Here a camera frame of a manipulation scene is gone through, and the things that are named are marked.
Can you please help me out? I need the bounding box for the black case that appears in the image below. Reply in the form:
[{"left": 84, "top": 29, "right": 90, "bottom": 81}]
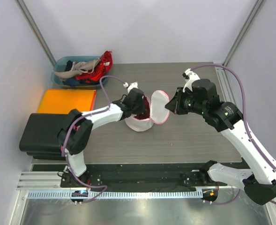
[{"left": 19, "top": 113, "right": 66, "bottom": 160}]

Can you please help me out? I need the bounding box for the bright red garment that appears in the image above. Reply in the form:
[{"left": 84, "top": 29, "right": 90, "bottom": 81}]
[{"left": 75, "top": 51, "right": 113, "bottom": 84}]

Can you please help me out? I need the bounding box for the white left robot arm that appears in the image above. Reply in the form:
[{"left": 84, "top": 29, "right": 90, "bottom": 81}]
[{"left": 57, "top": 88, "right": 145, "bottom": 187}]

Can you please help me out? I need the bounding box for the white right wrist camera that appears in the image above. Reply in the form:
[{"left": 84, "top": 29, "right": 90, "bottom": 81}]
[{"left": 182, "top": 68, "right": 200, "bottom": 92}]

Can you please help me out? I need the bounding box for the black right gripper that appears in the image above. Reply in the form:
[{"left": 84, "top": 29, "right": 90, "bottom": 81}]
[{"left": 165, "top": 87, "right": 207, "bottom": 116}]

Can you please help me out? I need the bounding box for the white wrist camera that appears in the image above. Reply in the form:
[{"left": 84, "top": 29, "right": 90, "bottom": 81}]
[
  {"left": 182, "top": 68, "right": 200, "bottom": 92},
  {"left": 123, "top": 82, "right": 138, "bottom": 94}
]

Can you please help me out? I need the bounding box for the white mesh laundry bag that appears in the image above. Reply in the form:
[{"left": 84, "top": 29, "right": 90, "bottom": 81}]
[{"left": 125, "top": 90, "right": 170, "bottom": 132}]

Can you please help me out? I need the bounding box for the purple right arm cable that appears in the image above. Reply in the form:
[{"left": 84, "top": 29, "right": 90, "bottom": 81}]
[{"left": 191, "top": 64, "right": 276, "bottom": 208}]

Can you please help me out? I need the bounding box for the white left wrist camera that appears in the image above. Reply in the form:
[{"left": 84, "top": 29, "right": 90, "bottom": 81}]
[{"left": 123, "top": 82, "right": 138, "bottom": 94}]

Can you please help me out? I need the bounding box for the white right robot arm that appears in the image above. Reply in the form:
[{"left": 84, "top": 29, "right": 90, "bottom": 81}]
[{"left": 165, "top": 79, "right": 276, "bottom": 205}]

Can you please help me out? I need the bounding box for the white cup bra in basket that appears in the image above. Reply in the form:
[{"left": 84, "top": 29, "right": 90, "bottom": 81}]
[{"left": 53, "top": 58, "right": 101, "bottom": 81}]

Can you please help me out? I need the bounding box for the teal plastic laundry basket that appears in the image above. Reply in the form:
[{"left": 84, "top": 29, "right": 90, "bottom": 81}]
[{"left": 51, "top": 56, "right": 101, "bottom": 90}]

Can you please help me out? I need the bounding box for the dark red garment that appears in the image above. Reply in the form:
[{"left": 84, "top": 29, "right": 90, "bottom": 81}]
[{"left": 134, "top": 97, "right": 150, "bottom": 120}]

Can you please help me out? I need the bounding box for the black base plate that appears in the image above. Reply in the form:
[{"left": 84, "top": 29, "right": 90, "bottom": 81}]
[{"left": 60, "top": 163, "right": 227, "bottom": 192}]

